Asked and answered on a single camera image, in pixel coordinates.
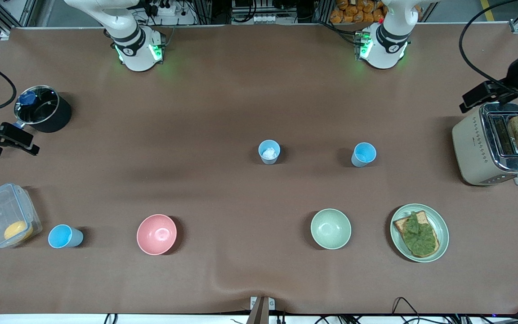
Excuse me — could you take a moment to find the toast slice under lettuce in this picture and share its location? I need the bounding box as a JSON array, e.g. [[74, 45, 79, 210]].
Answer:
[[393, 211, 440, 258]]

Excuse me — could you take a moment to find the bag of orange bread rolls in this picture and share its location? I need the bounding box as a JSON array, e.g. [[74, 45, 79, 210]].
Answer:
[[330, 0, 388, 24]]

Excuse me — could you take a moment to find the thin black cable loop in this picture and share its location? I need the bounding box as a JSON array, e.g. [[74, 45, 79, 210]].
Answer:
[[392, 297, 421, 322]]

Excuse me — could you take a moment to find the metal clamp bracket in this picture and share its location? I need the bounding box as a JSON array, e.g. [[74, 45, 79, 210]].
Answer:
[[250, 296, 275, 324]]

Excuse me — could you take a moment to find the green lettuce leaf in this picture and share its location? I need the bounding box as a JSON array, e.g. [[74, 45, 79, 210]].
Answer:
[[403, 211, 438, 256]]

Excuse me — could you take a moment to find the pale green plate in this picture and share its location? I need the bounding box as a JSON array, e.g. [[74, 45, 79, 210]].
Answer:
[[390, 203, 450, 263]]

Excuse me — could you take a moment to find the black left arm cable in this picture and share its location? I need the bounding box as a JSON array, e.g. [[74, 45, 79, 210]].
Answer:
[[459, 0, 518, 96]]

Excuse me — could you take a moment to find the white power strip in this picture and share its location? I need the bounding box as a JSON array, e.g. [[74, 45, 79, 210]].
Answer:
[[149, 0, 196, 25]]

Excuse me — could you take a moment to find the glass pot lid blue knob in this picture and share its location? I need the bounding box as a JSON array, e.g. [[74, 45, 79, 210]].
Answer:
[[14, 85, 59, 126]]

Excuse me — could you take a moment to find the yellow round food piece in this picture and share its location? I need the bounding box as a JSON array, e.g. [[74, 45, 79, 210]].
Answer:
[[4, 220, 34, 242]]

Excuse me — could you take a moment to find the light blue plastic cup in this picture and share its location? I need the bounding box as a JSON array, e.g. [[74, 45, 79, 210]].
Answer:
[[351, 142, 377, 168], [48, 224, 84, 249], [258, 139, 281, 165]]

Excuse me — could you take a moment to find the brown table cover mat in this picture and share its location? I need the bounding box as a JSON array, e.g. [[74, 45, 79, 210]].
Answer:
[[0, 25, 518, 315]]

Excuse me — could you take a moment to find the black pot blue handle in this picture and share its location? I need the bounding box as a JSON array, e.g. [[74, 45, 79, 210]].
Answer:
[[14, 85, 73, 134]]

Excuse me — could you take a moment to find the pink bowl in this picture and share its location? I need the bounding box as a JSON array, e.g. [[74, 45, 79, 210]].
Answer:
[[136, 214, 178, 256]]

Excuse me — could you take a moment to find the pale green bowl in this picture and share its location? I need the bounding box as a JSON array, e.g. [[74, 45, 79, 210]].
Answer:
[[310, 208, 352, 250]]

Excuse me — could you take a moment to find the beige chrome toaster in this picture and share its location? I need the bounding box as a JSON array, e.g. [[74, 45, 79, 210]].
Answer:
[[451, 102, 518, 186]]

